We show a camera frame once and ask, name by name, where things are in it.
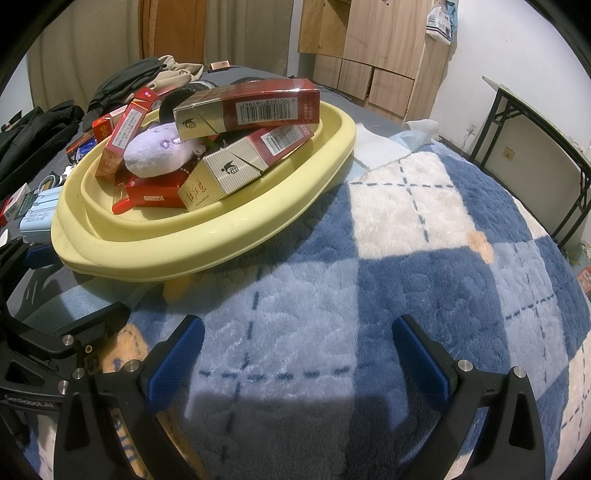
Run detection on black folding table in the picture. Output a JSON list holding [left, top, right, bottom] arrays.
[[475, 76, 591, 252]]

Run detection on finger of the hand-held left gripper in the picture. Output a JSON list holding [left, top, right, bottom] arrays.
[[0, 302, 131, 393], [0, 240, 61, 301]]

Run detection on black clothing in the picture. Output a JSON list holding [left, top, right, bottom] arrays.
[[0, 104, 86, 185]]

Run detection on yellow plastic basin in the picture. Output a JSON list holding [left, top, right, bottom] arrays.
[[51, 99, 358, 283]]

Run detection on slim red box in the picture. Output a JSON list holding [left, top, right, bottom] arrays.
[[95, 88, 158, 180]]

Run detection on wooden door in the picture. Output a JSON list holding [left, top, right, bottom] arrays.
[[139, 0, 206, 68]]

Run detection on red and gold carton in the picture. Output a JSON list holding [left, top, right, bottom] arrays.
[[178, 124, 315, 213], [173, 78, 321, 141]]

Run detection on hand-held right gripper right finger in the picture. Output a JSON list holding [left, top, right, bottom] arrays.
[[392, 315, 548, 480]]

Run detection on crumpled white cloth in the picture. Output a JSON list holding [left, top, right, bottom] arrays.
[[403, 119, 439, 136]]

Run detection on wooden wardrobe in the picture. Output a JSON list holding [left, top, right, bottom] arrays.
[[298, 0, 455, 125]]

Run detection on pale purple plush toy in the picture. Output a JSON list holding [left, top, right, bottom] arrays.
[[124, 122, 206, 178]]

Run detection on blue checked fleece blanket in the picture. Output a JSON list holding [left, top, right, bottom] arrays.
[[0, 127, 591, 480]]

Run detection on white hanging bag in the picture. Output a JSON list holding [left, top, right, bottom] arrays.
[[425, 0, 460, 44]]

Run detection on light blue cloth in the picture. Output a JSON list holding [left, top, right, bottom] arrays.
[[388, 129, 437, 153]]

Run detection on beige cloth bag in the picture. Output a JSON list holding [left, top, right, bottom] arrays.
[[148, 55, 204, 90]]

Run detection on long red box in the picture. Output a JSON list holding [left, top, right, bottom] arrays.
[[65, 131, 100, 155]]

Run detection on white and dark box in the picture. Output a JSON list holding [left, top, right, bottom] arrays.
[[0, 183, 38, 227]]

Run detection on light blue box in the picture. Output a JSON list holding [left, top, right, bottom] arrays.
[[18, 187, 63, 243]]

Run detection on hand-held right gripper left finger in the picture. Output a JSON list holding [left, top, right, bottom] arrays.
[[53, 315, 206, 480]]

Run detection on beige curtain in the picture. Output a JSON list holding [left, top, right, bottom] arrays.
[[28, 0, 144, 112]]

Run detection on white towel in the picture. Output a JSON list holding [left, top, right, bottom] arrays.
[[353, 126, 411, 174]]

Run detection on dark green clothing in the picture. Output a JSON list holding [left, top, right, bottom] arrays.
[[88, 58, 167, 112]]

